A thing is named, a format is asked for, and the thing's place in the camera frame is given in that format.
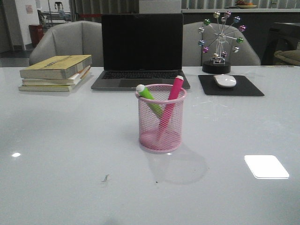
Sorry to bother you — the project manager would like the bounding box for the green highlighter pen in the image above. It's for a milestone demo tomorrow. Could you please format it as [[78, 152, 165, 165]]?
[[136, 84, 163, 119]]

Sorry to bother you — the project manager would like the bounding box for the pink highlighter pen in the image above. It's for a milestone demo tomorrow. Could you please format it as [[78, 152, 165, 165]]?
[[156, 75, 185, 143]]

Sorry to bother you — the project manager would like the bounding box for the pink mesh pen holder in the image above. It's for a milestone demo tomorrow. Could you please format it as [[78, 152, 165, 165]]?
[[135, 84, 187, 153]]

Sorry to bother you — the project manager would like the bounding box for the grey laptop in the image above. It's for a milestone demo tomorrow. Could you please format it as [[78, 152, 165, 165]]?
[[91, 13, 184, 91]]

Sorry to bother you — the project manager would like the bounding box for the white computer mouse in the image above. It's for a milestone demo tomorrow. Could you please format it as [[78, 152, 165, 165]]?
[[213, 74, 237, 88]]

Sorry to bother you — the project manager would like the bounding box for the middle book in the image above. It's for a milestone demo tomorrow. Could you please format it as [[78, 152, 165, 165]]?
[[22, 66, 90, 86]]

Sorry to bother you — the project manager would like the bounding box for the right grey armchair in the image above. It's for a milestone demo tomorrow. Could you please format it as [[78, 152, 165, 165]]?
[[182, 22, 261, 66]]

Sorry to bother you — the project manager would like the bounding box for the grey armchair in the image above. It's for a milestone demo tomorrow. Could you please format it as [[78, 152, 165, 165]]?
[[29, 21, 104, 67], [182, 22, 261, 66]]

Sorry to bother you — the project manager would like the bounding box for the ferris wheel desk toy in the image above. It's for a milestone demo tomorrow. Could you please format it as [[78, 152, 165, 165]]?
[[198, 10, 247, 75]]

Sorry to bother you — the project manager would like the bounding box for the black mouse pad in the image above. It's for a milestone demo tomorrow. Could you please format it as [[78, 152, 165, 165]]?
[[198, 75, 264, 97]]

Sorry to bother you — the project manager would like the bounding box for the top yellow book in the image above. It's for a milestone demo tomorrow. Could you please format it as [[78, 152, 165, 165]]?
[[20, 54, 92, 79]]

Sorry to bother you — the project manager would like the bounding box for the left grey armchair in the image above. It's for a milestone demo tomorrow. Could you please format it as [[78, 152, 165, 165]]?
[[29, 21, 104, 67]]

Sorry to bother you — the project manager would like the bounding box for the white box behind laptop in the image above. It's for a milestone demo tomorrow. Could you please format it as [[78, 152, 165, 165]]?
[[139, 0, 181, 14]]

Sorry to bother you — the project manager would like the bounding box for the bottom book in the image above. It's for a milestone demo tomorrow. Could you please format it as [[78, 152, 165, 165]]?
[[18, 70, 92, 92]]

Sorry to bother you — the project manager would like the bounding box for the red trash bin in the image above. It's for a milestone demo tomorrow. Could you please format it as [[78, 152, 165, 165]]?
[[29, 24, 44, 47]]

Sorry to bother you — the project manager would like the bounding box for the fruit bowl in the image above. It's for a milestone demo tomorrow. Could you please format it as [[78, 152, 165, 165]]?
[[235, 0, 257, 9]]

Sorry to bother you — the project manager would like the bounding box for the olive cushion at right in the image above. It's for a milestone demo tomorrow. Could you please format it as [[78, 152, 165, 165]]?
[[274, 50, 300, 66]]

